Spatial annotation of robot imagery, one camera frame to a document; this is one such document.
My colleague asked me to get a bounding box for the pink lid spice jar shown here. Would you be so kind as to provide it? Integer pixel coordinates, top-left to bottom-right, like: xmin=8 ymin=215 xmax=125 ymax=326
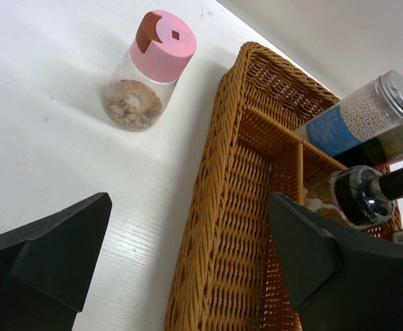
xmin=103 ymin=10 xmax=196 ymax=131

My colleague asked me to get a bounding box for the tall dark sauce bottle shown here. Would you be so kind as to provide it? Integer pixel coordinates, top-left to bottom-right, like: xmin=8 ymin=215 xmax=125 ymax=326
xmin=327 ymin=123 xmax=403 ymax=168

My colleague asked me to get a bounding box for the black cap brown spice bottle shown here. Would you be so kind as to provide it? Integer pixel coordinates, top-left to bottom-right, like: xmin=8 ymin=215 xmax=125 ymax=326
xmin=303 ymin=165 xmax=403 ymax=230

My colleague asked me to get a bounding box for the blue label silver cap jar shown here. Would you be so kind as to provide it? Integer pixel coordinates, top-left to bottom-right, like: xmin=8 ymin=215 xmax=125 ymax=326
xmin=294 ymin=70 xmax=403 ymax=157

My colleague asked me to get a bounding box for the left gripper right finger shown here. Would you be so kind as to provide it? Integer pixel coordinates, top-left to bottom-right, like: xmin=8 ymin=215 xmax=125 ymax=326
xmin=267 ymin=192 xmax=403 ymax=330

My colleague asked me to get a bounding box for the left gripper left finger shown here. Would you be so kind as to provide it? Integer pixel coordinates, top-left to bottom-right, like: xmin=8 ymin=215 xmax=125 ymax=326
xmin=0 ymin=192 xmax=112 ymax=330

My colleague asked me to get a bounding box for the brown wicker divided basket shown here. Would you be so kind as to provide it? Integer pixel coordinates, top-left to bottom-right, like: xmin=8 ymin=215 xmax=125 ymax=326
xmin=163 ymin=41 xmax=403 ymax=331

